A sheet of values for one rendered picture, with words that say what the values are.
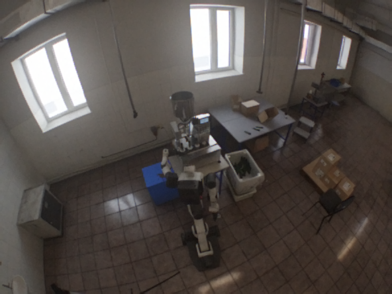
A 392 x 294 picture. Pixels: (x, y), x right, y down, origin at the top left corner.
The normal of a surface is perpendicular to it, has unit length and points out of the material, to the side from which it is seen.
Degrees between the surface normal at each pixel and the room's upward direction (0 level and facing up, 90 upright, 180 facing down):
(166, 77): 90
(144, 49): 90
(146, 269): 0
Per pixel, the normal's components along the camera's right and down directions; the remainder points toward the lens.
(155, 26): 0.40, 0.61
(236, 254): -0.06, -0.73
